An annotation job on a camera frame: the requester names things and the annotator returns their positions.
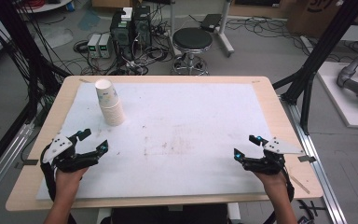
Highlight stack of white paper cups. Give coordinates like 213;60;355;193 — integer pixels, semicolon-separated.
94;78;126;127

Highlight grey bench power supply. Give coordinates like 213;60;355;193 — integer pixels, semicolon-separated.
98;33;113;59
87;34;102;59

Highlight tangle of floor cables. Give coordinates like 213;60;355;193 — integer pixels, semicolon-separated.
60;6;181;77

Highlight person's left hand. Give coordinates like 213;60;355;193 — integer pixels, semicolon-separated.
54;167;89;200

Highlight large cardboard box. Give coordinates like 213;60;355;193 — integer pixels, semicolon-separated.
286;0;358;39

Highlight flat black device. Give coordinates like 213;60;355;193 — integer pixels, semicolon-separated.
200;13;224;33

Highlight aluminium rail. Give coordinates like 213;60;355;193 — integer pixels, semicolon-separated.
0;121;35;208
280;95;349;224

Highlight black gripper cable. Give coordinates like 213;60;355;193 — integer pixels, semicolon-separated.
280;166;296;204
39;146;58;202

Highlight white platform board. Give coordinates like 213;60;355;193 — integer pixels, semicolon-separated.
316;61;358;129

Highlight person's dark clothing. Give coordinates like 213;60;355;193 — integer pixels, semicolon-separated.
111;203;231;224

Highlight white power strip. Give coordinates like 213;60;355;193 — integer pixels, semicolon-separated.
299;35;315;54

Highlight white metal stand frame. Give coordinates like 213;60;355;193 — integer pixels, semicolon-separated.
167;0;236;59

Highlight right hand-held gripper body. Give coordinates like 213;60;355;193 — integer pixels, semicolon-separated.
242;136;306;175

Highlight small white box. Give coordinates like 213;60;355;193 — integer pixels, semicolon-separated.
120;7;134;22

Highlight white foam mat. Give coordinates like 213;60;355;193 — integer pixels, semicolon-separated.
35;82;273;201

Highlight black frame post with cables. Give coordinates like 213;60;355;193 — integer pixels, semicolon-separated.
0;0;63;126

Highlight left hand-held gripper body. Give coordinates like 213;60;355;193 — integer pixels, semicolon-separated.
40;133;90;174

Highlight black computer tower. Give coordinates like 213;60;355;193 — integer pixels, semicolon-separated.
132;5;153;49
109;10;135;61

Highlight person's right hand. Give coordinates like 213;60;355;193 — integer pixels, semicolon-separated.
253;171;288;200

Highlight black metal frame post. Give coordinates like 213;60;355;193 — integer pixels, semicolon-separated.
272;0;358;135

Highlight black round stool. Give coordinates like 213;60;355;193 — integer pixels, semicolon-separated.
171;27;214;77

